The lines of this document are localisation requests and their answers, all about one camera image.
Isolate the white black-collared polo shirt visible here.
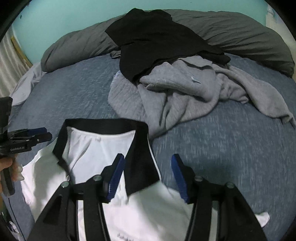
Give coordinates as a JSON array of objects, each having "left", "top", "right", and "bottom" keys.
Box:
[{"left": 21, "top": 119, "right": 269, "bottom": 240}]

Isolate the person's left hand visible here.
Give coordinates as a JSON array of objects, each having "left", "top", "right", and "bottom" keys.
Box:
[{"left": 1, "top": 156, "right": 24, "bottom": 196}]

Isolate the light grey blanket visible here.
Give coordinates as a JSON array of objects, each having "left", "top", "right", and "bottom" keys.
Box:
[{"left": 10, "top": 62, "right": 46, "bottom": 106}]

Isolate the beige curtain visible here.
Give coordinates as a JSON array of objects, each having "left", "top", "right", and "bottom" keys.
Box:
[{"left": 0, "top": 27, "right": 29, "bottom": 97}]

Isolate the wooden pole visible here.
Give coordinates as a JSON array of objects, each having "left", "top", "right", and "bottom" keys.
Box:
[{"left": 11, "top": 36, "right": 32, "bottom": 68}]

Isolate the blue patterned bed sheet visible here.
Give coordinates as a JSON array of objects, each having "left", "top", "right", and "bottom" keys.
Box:
[{"left": 9, "top": 55, "right": 295, "bottom": 240}]

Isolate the grey knit sweater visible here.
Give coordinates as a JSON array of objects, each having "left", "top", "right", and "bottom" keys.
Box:
[{"left": 108, "top": 56, "right": 295, "bottom": 138}]

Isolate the black garment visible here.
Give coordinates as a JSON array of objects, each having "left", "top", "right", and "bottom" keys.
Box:
[{"left": 105, "top": 8, "right": 230, "bottom": 83}]

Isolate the dark grey long pillow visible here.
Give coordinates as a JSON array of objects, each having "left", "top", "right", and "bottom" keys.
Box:
[{"left": 41, "top": 9, "right": 295, "bottom": 77}]

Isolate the cream tufted headboard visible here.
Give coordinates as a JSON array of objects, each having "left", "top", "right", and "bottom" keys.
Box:
[{"left": 265, "top": 4, "right": 295, "bottom": 39}]

